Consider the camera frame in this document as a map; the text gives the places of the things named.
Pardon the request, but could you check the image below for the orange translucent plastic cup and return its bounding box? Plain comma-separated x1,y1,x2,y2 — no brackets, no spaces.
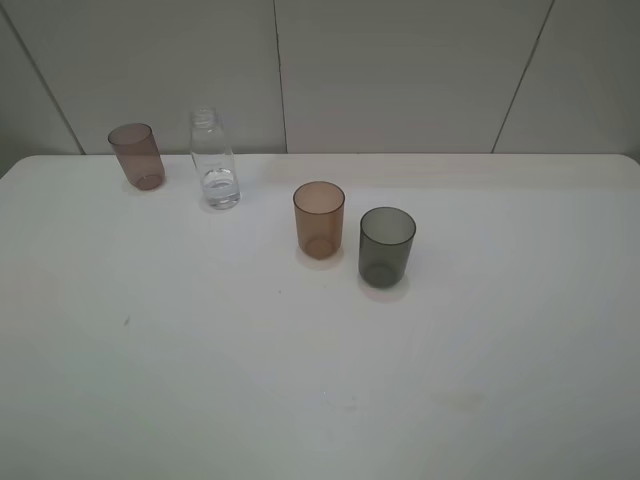
293,181,346,260

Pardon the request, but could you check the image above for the grey translucent plastic cup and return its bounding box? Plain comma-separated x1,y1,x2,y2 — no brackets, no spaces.
358,206,417,289

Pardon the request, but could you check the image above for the pink translucent plastic cup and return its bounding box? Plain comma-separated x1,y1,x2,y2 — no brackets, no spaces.
108,123,165,191

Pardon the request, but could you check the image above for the clear plastic water bottle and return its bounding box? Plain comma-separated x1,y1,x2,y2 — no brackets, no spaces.
190,107,241,210

